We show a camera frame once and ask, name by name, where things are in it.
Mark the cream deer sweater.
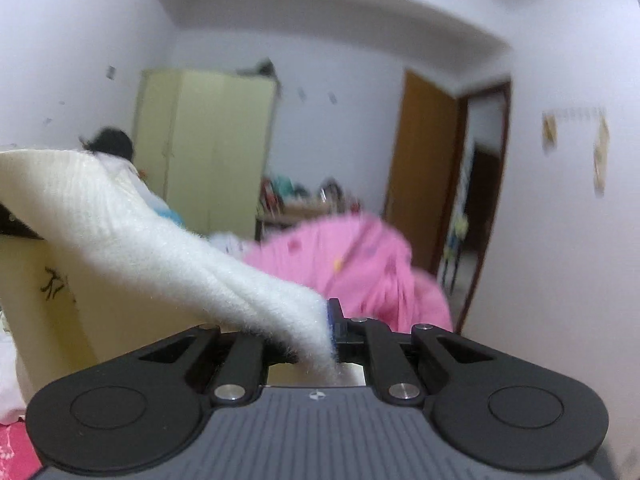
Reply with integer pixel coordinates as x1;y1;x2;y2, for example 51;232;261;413
1;150;338;382

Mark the pink patterned duvet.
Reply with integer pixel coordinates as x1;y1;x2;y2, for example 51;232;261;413
209;211;454;334

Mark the cluttered wooden desk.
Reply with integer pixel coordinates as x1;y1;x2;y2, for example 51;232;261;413
254;177;362;242

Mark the yellow green wardrobe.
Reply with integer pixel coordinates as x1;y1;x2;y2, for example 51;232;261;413
132;70;277;237

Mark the pink floral bed sheet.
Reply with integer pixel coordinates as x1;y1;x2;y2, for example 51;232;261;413
0;422;41;480

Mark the person in white jacket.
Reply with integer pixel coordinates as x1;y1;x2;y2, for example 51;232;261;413
80;127;183;226

